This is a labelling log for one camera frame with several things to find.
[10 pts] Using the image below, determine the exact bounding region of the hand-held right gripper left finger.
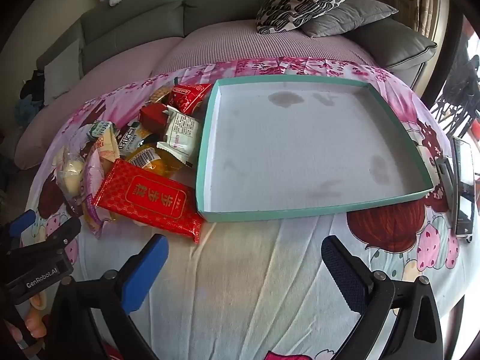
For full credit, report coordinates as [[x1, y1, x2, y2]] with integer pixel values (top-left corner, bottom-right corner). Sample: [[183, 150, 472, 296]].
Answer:
[[49, 234, 169, 360]]

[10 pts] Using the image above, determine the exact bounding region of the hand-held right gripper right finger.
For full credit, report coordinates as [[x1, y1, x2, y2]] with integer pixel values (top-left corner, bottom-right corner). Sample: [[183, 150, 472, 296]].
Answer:
[[321, 235, 449, 360]]

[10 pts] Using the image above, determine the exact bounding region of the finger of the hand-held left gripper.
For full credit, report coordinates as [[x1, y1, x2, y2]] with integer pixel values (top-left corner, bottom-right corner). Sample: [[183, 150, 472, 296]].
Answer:
[[32, 217, 82, 256], [0, 209, 37, 249]]

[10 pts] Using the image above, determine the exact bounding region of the pink purple snack packet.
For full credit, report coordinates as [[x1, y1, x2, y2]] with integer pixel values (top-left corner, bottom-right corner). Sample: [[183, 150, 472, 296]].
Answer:
[[80, 154, 109, 239]]

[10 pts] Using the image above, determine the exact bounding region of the round bun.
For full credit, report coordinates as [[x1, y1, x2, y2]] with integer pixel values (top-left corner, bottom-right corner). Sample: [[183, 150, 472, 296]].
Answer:
[[54, 146, 87, 199]]

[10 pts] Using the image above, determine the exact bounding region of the large red gold packet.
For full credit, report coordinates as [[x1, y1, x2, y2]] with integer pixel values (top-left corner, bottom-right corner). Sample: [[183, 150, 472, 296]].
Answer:
[[92, 158, 203, 244]]

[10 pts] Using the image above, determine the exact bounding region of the beige swiss roll packet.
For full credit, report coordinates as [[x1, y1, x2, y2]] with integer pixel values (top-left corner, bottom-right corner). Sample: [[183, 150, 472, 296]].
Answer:
[[95, 135, 121, 166]]

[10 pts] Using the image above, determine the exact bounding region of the yellow jelly packet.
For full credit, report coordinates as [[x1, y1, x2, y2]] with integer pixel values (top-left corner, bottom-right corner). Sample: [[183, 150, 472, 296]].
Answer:
[[124, 143, 184, 177]]

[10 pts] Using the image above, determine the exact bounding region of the teal cardboard box tray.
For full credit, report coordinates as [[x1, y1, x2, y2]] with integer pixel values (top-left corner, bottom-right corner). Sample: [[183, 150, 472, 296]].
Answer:
[[195, 75, 434, 223]]

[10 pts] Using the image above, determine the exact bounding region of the small red box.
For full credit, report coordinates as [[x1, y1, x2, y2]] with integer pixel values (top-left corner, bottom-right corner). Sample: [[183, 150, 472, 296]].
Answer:
[[139, 104, 169, 132]]

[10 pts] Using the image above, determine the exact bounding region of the person's left hand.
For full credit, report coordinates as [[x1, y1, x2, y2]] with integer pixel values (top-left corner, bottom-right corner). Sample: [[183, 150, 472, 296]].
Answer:
[[7, 294, 49, 349]]

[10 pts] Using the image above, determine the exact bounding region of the pink printed blanket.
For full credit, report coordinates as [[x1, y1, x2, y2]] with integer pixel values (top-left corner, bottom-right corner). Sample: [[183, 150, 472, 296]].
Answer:
[[26, 56, 473, 360]]

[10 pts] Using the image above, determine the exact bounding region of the green white snack packet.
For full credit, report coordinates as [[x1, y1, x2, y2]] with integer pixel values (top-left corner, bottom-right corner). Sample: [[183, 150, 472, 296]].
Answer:
[[87, 120, 121, 141]]

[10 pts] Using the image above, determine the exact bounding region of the teal cloth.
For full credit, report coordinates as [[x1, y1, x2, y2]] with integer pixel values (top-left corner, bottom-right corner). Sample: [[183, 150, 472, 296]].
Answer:
[[15, 95, 36, 128]]

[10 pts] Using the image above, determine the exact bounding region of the white printed snack packet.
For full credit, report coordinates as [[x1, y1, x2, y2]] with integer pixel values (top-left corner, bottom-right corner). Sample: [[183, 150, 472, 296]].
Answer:
[[157, 106, 201, 167]]

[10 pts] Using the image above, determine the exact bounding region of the smartphone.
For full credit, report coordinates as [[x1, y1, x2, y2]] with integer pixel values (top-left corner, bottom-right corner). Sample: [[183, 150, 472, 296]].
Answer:
[[452, 137, 477, 241]]

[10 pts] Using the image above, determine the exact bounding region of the white cushion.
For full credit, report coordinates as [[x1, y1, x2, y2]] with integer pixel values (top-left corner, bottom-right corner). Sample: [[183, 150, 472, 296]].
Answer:
[[43, 39, 81, 106]]

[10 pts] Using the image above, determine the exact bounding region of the orange waffle biscuit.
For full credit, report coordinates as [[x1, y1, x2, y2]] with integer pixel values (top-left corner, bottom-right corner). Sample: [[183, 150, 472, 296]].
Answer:
[[148, 85, 177, 106]]

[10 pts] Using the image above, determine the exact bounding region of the shiny red triangular packet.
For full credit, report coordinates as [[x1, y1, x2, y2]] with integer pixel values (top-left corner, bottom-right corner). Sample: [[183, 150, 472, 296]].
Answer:
[[167, 83, 213, 114]]

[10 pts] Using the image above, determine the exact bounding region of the black metal rack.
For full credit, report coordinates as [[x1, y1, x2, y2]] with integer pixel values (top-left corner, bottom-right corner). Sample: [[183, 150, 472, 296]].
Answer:
[[431, 56, 480, 139]]

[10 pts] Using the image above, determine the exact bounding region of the pink textured sofa cover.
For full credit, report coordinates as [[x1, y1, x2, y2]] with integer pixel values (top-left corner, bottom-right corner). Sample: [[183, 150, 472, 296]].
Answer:
[[15, 19, 376, 169]]

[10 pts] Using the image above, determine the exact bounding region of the grey pillow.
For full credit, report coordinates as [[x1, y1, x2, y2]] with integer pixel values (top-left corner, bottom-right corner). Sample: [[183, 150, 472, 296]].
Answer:
[[302, 0, 399, 38]]

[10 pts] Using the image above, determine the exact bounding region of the black white patterned pillow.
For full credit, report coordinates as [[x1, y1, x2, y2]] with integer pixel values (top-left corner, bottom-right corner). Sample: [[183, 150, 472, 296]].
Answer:
[[257, 0, 358, 34]]

